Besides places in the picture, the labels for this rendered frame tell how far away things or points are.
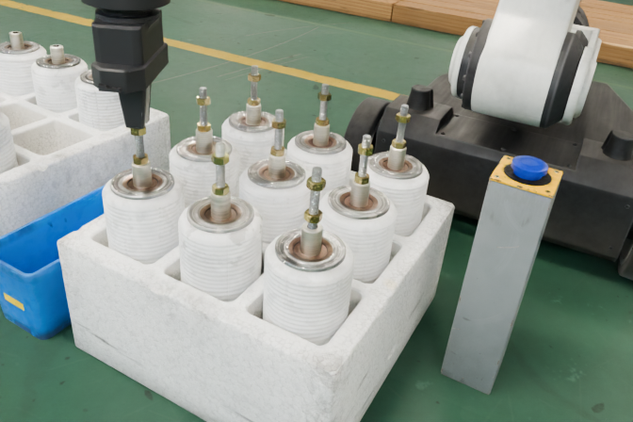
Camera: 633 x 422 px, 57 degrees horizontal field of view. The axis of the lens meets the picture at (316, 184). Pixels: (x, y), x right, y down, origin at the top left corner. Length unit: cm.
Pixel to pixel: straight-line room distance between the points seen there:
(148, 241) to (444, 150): 57
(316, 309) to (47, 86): 72
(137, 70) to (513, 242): 45
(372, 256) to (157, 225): 26
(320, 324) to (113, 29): 36
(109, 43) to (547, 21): 59
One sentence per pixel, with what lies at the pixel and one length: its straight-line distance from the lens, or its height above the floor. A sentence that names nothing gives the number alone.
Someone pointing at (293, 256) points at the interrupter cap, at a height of 25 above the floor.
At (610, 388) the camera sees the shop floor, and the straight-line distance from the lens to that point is 95.
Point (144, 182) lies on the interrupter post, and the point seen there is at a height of 26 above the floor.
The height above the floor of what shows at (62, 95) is 20.
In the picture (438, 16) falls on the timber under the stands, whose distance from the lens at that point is 258.
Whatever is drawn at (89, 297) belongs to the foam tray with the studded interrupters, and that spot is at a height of 11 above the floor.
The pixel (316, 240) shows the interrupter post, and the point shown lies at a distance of 60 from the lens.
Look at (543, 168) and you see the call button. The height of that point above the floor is 33.
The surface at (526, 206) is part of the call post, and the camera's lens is 69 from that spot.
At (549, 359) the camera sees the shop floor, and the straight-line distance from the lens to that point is 95.
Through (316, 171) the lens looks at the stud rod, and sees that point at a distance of 56.
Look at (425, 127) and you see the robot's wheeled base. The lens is 108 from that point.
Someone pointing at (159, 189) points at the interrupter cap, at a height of 25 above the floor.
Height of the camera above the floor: 62
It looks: 30 degrees down
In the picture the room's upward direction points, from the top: 5 degrees clockwise
